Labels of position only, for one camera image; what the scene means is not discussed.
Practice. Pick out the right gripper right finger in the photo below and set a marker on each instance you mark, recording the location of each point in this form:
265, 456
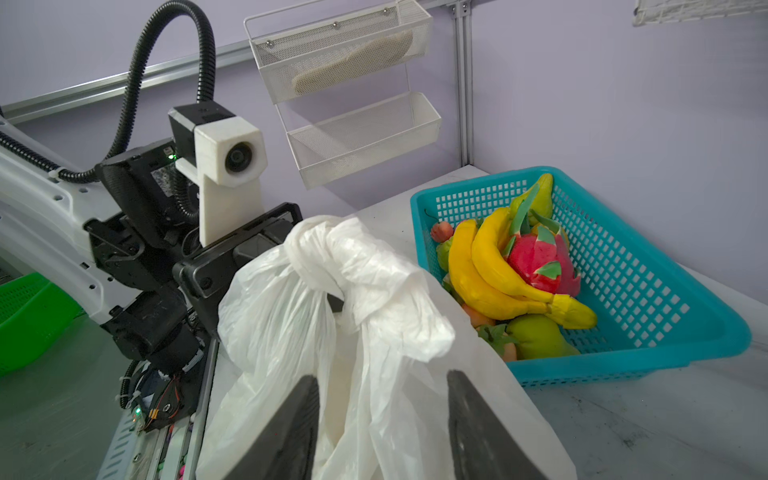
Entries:
481, 446

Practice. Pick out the beige cloth in shelf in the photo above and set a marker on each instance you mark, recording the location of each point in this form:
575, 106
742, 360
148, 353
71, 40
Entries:
376, 55

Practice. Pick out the yellow fake banana bunch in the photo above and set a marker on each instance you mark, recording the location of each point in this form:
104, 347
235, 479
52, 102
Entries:
491, 287

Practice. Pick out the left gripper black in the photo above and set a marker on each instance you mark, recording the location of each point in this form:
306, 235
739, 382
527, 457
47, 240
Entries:
149, 246

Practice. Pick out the upper white mesh shelf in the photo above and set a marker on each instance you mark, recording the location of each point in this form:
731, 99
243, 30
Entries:
281, 56

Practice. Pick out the white wire wall basket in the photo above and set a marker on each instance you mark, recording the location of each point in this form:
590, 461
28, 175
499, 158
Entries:
654, 12

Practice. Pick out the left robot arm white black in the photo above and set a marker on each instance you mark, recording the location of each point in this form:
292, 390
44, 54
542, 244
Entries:
44, 210

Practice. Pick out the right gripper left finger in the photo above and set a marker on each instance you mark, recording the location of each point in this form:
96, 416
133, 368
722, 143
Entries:
285, 448

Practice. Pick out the teal plastic basket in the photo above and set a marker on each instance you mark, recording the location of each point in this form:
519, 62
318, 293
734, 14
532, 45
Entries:
651, 314

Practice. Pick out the white lemon print plastic bag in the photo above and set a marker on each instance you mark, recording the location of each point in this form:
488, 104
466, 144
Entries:
380, 335

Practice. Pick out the green plastic crate outside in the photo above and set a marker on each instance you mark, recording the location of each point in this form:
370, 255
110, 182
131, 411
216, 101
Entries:
34, 314

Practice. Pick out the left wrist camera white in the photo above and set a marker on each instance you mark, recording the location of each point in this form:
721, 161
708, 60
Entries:
224, 155

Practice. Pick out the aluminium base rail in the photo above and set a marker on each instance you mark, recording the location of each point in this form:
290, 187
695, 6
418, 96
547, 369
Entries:
171, 452

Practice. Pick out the pink fake dragon fruit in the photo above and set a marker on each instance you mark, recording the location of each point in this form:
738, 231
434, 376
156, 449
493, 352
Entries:
541, 258

